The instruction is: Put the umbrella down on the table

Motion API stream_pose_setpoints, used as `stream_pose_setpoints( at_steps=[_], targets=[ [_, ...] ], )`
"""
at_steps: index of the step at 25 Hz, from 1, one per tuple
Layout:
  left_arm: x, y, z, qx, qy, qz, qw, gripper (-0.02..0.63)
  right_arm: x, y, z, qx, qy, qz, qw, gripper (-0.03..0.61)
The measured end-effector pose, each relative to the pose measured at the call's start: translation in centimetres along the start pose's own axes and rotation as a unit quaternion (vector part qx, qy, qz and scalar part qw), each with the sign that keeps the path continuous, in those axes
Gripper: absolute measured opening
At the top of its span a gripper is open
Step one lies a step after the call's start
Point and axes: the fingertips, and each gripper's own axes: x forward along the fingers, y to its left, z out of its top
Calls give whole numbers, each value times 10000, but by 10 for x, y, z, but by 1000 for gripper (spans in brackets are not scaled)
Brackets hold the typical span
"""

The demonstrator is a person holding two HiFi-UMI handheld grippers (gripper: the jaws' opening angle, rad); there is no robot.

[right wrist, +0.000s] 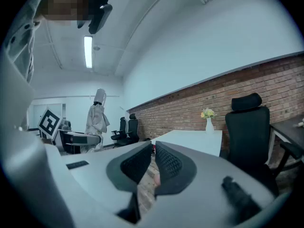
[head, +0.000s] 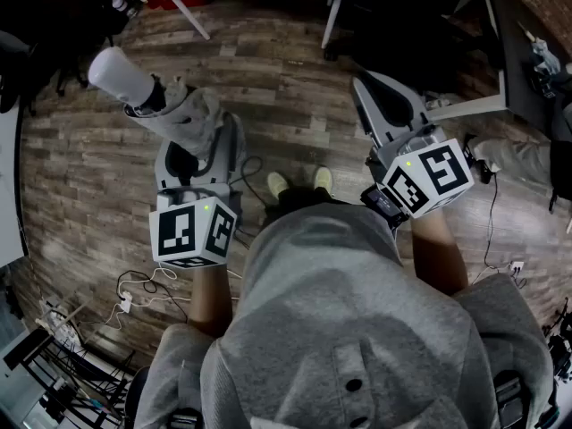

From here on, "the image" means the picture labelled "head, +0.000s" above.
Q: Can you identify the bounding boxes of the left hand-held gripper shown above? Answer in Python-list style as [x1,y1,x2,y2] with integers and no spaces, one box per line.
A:
[149,112,247,270]

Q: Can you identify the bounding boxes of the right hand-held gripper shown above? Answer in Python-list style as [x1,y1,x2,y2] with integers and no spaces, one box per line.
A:
[350,69,475,231]

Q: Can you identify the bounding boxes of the white cylindrical roll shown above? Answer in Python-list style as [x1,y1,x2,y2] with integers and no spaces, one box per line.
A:
[87,46,227,163]

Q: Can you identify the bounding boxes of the person's right forearm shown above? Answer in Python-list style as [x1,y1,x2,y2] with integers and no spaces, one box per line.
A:
[408,212,470,298]

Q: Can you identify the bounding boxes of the person's left forearm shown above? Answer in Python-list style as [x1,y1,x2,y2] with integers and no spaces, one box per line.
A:
[188,261,234,338]

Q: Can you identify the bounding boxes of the person's left shoe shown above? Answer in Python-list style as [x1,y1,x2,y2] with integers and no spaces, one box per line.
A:
[266,171,290,197]

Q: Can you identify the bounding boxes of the person's shoe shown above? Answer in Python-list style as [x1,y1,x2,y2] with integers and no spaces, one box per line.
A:
[312,165,335,192]
[266,171,290,197]

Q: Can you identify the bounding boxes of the black office chair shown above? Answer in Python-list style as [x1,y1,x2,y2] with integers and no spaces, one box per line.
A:
[324,0,500,91]
[0,27,93,116]

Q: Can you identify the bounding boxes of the person's right shoe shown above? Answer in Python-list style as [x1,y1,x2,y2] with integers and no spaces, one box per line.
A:
[312,165,335,192]

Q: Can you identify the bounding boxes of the person's black trousers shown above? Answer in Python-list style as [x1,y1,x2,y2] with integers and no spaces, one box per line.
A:
[262,184,348,225]

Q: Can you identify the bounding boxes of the black power adapter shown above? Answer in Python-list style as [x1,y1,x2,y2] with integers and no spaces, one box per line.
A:
[477,157,496,186]

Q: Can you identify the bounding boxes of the grey bag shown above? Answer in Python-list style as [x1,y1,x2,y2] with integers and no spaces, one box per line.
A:
[471,135,554,188]

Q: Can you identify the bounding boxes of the grey cloth bundle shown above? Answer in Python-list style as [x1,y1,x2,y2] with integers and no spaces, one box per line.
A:
[529,37,562,76]

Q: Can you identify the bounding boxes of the clear water bottle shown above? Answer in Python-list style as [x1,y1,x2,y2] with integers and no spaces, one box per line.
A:
[110,0,140,20]

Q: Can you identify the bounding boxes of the black backpack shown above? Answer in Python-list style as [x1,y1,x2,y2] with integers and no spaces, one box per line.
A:
[62,0,145,46]

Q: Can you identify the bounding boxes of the black bag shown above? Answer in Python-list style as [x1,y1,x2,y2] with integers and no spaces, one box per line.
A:
[547,139,572,215]

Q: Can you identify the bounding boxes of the person's grey shirt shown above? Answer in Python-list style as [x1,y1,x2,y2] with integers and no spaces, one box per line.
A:
[132,202,556,429]

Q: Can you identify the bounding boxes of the black metal rack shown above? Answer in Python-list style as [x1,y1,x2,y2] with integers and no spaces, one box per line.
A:
[0,301,138,429]

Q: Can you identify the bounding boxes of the black floor equipment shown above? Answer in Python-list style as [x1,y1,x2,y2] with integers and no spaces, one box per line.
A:
[539,296,572,386]

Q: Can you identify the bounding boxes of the black desk with white frame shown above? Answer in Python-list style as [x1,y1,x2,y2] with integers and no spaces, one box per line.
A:
[426,0,572,138]

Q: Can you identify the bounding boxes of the black cable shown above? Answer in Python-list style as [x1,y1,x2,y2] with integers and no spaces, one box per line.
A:
[483,172,501,271]

